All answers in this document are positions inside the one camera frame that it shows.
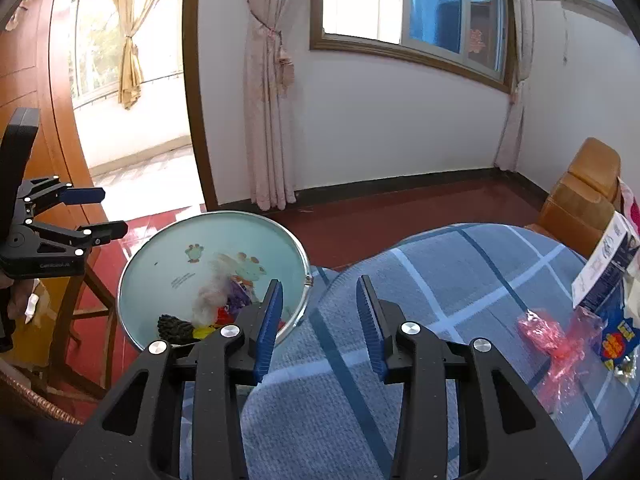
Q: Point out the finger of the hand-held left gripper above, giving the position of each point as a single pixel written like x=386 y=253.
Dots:
x=107 y=231
x=85 y=195

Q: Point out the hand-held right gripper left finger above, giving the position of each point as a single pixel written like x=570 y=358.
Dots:
x=267 y=330

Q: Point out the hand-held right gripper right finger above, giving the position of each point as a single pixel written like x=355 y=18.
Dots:
x=370 y=330

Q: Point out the purple foil wrapper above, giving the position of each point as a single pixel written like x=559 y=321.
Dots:
x=240 y=295

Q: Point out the red plastic bag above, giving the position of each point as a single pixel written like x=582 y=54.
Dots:
x=225 y=315

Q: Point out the teal cartoon print basin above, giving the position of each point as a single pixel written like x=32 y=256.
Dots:
x=165 y=260

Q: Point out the yellow plastic bag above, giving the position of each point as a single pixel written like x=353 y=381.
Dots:
x=202 y=332

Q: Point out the black foam net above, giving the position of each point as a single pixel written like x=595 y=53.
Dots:
x=175 y=330

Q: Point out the wooden stool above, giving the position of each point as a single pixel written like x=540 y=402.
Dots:
x=75 y=310

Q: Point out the blue plaid tablecloth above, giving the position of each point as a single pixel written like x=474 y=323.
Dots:
x=450 y=285

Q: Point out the wicker chair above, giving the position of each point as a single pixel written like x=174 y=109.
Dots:
x=35 y=395

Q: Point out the brown wooden door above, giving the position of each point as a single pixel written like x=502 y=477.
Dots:
x=45 y=60

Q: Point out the yellow curtain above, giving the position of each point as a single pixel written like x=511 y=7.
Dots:
x=132 y=35

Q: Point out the pink plastic wrapper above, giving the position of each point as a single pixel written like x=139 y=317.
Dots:
x=560 y=350

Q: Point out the pink patterned curtain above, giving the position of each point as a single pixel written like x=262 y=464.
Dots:
x=267 y=85
x=517 y=60

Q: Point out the dark blue tall carton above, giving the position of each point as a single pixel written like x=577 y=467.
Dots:
x=605 y=270

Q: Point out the brown leather armchair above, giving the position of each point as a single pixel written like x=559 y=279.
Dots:
x=580 y=195

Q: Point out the blue white capped carton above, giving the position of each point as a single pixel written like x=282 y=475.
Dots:
x=620 y=330

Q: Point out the large pink floral pillow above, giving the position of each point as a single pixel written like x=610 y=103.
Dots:
x=631 y=205

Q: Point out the red window decal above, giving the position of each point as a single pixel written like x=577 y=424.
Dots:
x=478 y=42

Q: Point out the wood framed sliding window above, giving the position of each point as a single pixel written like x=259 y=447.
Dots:
x=370 y=0

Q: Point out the blue curtain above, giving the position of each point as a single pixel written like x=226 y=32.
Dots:
x=440 y=5

